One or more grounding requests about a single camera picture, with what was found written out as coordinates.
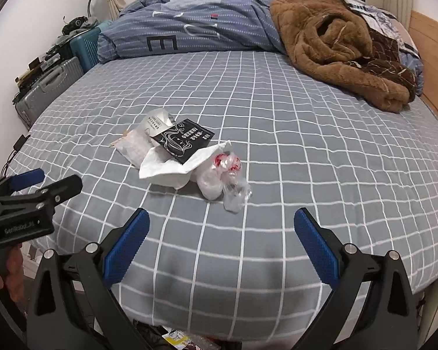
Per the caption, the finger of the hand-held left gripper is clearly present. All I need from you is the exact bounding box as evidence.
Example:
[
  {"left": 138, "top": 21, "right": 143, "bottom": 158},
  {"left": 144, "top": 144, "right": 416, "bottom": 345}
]
[
  {"left": 0, "top": 169, "right": 45, "bottom": 199},
  {"left": 0, "top": 175, "right": 83, "bottom": 220}
]

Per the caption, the dark bag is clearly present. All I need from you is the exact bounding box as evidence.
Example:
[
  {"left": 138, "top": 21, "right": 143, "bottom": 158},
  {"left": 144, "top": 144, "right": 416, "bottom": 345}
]
[{"left": 60, "top": 15, "right": 101, "bottom": 38}]

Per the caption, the clear wrapper with red print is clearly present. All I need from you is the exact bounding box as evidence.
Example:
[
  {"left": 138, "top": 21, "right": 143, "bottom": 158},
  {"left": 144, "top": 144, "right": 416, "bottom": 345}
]
[{"left": 196, "top": 150, "right": 253, "bottom": 214}]

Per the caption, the brown fleece blanket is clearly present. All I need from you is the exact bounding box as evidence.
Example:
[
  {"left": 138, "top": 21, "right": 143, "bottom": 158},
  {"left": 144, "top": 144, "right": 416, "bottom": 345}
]
[{"left": 269, "top": 0, "right": 419, "bottom": 113}]

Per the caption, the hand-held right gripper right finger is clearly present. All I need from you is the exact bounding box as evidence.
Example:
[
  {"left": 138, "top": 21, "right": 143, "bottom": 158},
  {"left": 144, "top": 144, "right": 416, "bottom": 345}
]
[{"left": 288, "top": 207, "right": 419, "bottom": 350}]

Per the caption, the black cable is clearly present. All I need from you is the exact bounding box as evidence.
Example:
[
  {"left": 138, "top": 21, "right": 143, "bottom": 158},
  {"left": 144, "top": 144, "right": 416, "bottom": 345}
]
[{"left": 0, "top": 134, "right": 32, "bottom": 180}]

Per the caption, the wooden bed frame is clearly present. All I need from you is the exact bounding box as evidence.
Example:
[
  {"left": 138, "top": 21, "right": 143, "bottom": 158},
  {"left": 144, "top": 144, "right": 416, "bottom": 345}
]
[{"left": 410, "top": 9, "right": 438, "bottom": 350}]

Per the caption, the black printed packet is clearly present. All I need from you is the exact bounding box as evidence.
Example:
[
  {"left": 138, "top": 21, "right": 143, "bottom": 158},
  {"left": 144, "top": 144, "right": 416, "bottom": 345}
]
[{"left": 151, "top": 118, "right": 216, "bottom": 165}]

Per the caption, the blue striped duvet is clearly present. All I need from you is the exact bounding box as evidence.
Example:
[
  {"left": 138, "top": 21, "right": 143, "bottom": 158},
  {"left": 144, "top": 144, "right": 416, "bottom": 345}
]
[{"left": 96, "top": 0, "right": 290, "bottom": 68}]

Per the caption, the grey suitcase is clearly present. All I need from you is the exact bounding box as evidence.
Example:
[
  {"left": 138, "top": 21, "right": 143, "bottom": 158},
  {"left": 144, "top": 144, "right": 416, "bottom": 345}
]
[{"left": 14, "top": 56, "right": 85, "bottom": 129}]

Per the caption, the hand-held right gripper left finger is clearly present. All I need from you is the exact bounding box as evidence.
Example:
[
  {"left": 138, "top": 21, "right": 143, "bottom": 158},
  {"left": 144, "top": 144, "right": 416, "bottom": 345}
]
[{"left": 25, "top": 208, "right": 150, "bottom": 350}]

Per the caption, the yellow white snack packet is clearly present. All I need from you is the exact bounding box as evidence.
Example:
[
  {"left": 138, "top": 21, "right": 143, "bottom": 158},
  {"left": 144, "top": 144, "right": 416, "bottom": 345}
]
[{"left": 164, "top": 330, "right": 191, "bottom": 348}]

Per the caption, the patterned pillow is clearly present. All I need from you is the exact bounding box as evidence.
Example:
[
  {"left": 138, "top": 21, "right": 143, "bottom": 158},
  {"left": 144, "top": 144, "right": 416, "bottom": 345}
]
[{"left": 345, "top": 0, "right": 425, "bottom": 98}]

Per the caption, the clear plastic bag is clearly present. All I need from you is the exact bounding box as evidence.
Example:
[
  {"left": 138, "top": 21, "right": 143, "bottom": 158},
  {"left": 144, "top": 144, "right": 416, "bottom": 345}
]
[{"left": 111, "top": 107, "right": 176, "bottom": 169}]

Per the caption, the grey checked bed sheet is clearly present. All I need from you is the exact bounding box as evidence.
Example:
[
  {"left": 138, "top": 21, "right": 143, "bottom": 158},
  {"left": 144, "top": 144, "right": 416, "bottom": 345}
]
[{"left": 5, "top": 50, "right": 438, "bottom": 344}]

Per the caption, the person's left hand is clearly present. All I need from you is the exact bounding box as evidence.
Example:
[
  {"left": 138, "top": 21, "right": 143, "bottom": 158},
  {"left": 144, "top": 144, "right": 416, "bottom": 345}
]
[{"left": 0, "top": 244, "right": 24, "bottom": 300}]

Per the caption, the black lined trash bin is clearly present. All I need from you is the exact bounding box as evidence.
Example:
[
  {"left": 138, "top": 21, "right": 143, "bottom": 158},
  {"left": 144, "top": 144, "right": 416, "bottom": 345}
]
[{"left": 131, "top": 319, "right": 245, "bottom": 350}]

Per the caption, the white paper napkin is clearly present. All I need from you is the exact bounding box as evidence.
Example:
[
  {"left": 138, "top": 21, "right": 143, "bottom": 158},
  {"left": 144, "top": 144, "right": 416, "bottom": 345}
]
[{"left": 139, "top": 139, "right": 235, "bottom": 190}]

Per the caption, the teal suitcase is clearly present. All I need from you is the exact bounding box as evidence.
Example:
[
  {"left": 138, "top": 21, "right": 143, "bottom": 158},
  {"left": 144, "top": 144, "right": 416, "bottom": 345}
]
[{"left": 68, "top": 25, "right": 112, "bottom": 76}]

